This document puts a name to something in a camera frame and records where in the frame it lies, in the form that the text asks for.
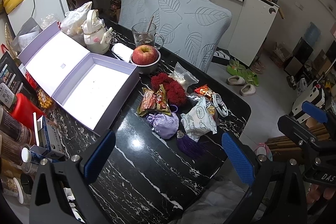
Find white patterned snack bag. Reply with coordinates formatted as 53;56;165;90
181;97;217;142

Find white usb cable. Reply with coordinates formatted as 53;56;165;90
212;93;228;118

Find red orange snack packet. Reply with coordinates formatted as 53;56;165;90
194;84;215;101

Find lavender sachet pouch with tassel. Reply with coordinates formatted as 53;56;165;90
146;105;206;160

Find brown green snack packet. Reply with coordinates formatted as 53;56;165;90
137;84;171;117

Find dark red fluffy scrunchie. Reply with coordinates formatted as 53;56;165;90
151;73;187;107

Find clear plastic zip bag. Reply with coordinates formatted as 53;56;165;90
169;62;199;92

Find person hand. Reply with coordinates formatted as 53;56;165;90
306;184;335;204

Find blue white medicine box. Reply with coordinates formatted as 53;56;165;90
31;116;65;161

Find beige slipper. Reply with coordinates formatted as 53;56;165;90
227;75;246;86
239;84;256;96

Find lavender open gift box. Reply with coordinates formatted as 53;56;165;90
19;22;139;135

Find green slippers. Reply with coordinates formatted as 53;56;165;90
226;59;259;86

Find red plastic canister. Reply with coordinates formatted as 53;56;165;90
10;93;44;130

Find dark lidded jar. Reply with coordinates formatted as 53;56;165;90
0;82;17;112

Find white cabinet counter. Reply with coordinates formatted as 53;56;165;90
211;0;279;66

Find black printed package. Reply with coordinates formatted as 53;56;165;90
1;52;38;105

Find red apple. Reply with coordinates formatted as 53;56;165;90
131;45;158;65

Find cream cartoon water bottle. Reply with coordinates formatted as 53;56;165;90
81;10;113;55

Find leaf patterned chair front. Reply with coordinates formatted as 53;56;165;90
143;0;232;72

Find leaf patterned chair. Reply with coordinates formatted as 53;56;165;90
143;0;232;72
118;0;146;30

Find glass mug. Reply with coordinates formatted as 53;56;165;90
131;22;165;50

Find clear plastic bag of food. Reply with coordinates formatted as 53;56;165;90
60;1;92;36

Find grey foil bag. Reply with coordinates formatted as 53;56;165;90
11;18;42;52

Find leaf patterned chair rear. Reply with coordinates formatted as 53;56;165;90
118;0;146;30

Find white refrigerator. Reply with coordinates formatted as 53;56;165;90
8;0;69;35

